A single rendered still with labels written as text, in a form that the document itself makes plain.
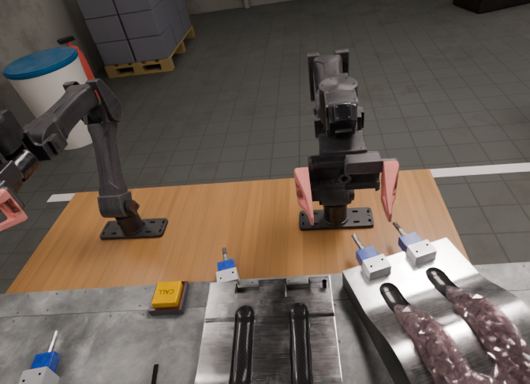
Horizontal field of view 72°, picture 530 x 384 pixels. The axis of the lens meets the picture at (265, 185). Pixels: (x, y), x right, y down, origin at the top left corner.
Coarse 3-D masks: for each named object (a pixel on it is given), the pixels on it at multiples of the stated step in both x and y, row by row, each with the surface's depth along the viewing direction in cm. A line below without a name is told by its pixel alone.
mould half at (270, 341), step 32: (224, 288) 79; (320, 288) 75; (224, 320) 73; (256, 320) 72; (288, 320) 71; (320, 320) 70; (224, 352) 69; (256, 352) 68; (288, 352) 67; (320, 352) 66
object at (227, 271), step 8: (224, 248) 95; (224, 256) 93; (224, 264) 90; (232, 264) 90; (216, 272) 87; (224, 272) 87; (232, 272) 87; (224, 280) 85; (232, 280) 85; (240, 280) 90
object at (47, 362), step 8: (56, 336) 83; (48, 352) 79; (56, 352) 79; (40, 360) 78; (48, 360) 77; (56, 360) 79; (32, 368) 77; (40, 368) 75; (48, 368) 75; (56, 368) 78; (24, 376) 74; (32, 376) 74; (40, 376) 74; (48, 376) 75; (56, 376) 77
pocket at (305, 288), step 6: (288, 282) 79; (294, 282) 79; (300, 282) 79; (306, 282) 79; (288, 288) 80; (294, 288) 80; (300, 288) 79; (306, 288) 79; (288, 294) 79; (294, 294) 78; (300, 294) 78; (306, 294) 78
